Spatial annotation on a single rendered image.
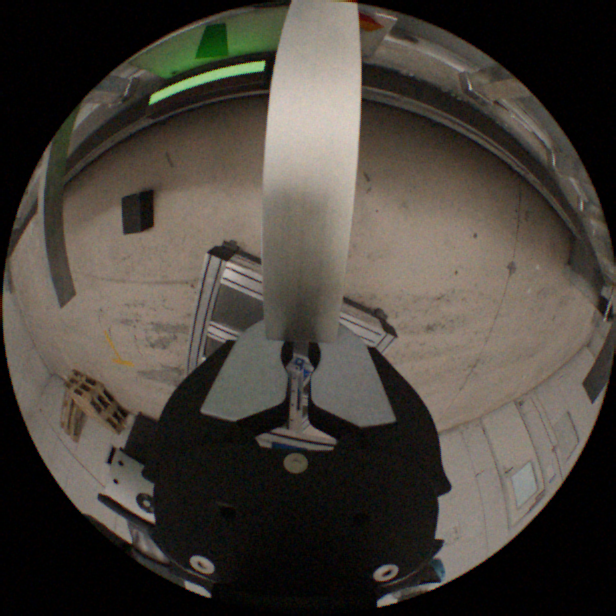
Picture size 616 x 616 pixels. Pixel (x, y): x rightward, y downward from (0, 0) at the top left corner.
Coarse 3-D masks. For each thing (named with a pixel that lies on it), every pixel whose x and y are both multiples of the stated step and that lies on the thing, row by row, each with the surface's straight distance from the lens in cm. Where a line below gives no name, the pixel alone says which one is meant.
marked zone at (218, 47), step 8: (216, 24) 26; (224, 24) 26; (208, 32) 27; (216, 32) 27; (224, 32) 27; (208, 40) 28; (216, 40) 29; (224, 40) 29; (200, 48) 30; (208, 48) 30; (216, 48) 30; (224, 48) 30; (200, 56) 31; (208, 56) 32; (216, 56) 32
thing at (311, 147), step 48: (336, 0) 14; (288, 48) 10; (336, 48) 10; (288, 96) 8; (336, 96) 8; (288, 144) 7; (336, 144) 7; (288, 192) 7; (336, 192) 7; (288, 240) 7; (336, 240) 7; (288, 288) 8; (336, 288) 8; (288, 336) 9; (336, 336) 9
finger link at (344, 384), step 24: (312, 360) 10; (336, 360) 9; (360, 360) 9; (312, 384) 8; (336, 384) 8; (360, 384) 8; (312, 408) 8; (336, 408) 7; (360, 408) 7; (384, 408) 8; (336, 432) 8
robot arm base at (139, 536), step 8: (128, 528) 55; (136, 528) 50; (136, 536) 53; (144, 536) 49; (136, 544) 54; (144, 544) 51; (152, 544) 50; (144, 552) 53; (152, 552) 51; (160, 552) 50; (152, 560) 52; (160, 560) 52; (168, 560) 52
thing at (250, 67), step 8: (248, 64) 30; (256, 64) 29; (264, 64) 29; (208, 72) 32; (216, 72) 31; (224, 72) 30; (232, 72) 30; (240, 72) 29; (248, 72) 29; (192, 80) 32; (200, 80) 31; (208, 80) 31; (168, 88) 34; (176, 88) 33; (184, 88) 32; (152, 96) 36; (160, 96) 35
